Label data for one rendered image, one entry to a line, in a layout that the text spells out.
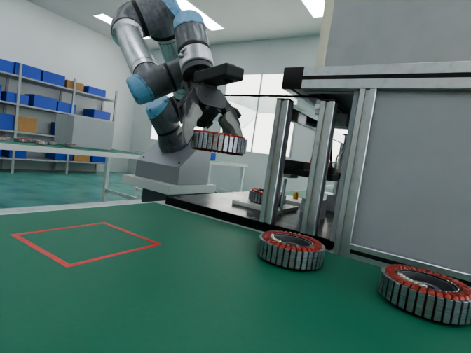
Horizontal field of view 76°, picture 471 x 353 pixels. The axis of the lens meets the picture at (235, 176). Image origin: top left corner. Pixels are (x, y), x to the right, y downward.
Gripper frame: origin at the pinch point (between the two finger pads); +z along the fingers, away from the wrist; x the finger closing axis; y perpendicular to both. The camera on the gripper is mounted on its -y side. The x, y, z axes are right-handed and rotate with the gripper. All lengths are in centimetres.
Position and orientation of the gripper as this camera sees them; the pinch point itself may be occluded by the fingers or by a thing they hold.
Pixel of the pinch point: (219, 146)
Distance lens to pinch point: 59.6
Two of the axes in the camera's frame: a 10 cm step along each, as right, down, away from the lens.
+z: 2.0, 9.2, -3.4
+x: -7.9, -0.6, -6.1
